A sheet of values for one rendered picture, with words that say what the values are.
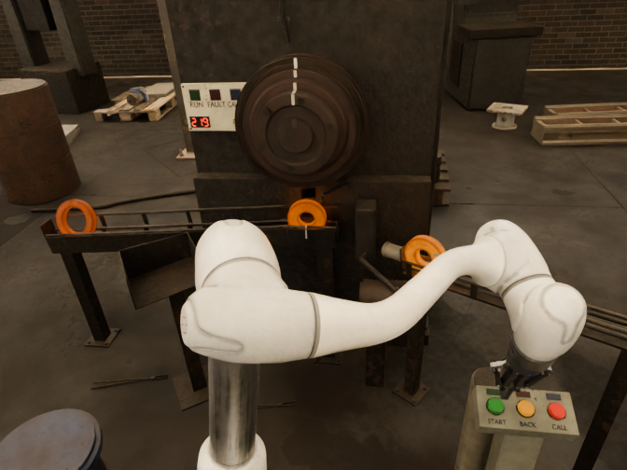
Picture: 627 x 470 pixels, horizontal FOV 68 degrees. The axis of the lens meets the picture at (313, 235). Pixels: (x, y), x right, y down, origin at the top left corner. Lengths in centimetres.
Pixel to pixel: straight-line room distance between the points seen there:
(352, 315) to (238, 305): 17
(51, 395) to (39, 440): 78
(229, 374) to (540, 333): 56
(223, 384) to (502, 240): 61
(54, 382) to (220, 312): 194
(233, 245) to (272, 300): 14
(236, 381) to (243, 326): 30
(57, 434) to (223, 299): 113
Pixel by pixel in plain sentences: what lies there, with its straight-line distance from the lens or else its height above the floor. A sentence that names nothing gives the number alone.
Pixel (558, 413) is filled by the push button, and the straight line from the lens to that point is 140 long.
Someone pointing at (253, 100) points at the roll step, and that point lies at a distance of 165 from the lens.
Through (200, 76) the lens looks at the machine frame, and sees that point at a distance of 188.
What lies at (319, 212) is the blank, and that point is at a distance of 181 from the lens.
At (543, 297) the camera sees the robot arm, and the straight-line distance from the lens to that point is 89.
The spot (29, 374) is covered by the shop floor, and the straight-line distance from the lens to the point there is 265.
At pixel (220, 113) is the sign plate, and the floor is 113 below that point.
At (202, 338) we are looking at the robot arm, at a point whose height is 120.
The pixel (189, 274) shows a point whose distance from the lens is 184.
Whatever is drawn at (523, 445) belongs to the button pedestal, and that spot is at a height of 50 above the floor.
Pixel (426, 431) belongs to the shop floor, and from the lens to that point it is 203.
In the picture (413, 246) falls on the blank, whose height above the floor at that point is 74.
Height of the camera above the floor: 163
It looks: 31 degrees down
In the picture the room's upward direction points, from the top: 3 degrees counter-clockwise
